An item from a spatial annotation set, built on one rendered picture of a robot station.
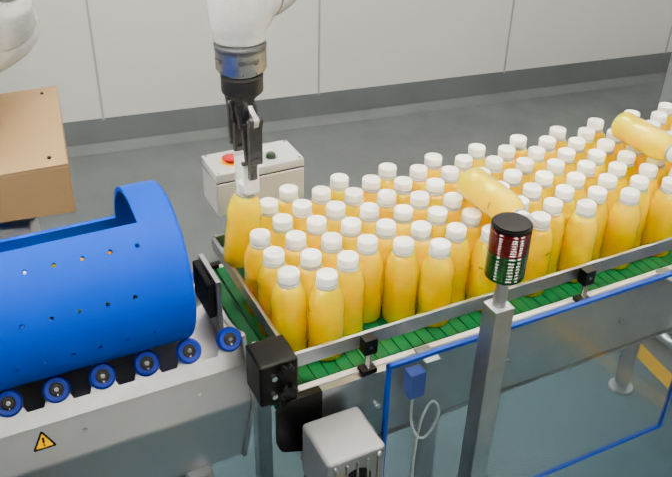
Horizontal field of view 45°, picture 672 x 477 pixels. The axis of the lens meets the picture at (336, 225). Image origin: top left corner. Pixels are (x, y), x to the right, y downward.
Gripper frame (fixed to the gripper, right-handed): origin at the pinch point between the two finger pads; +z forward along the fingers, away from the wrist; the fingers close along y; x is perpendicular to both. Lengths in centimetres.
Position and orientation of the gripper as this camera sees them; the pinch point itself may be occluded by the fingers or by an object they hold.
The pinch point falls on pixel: (246, 173)
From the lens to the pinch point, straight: 154.3
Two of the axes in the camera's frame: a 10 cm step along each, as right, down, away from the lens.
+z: -0.1, 8.5, 5.3
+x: 9.0, -2.2, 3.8
